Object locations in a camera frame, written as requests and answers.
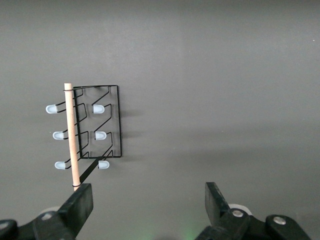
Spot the black wire cup holder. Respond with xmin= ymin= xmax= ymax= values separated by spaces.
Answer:
xmin=45 ymin=82 xmax=124 ymax=192

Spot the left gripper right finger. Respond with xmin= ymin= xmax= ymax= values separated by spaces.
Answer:
xmin=194 ymin=181 xmax=312 ymax=240

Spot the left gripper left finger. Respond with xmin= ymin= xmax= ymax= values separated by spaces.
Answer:
xmin=0 ymin=183 xmax=94 ymax=240

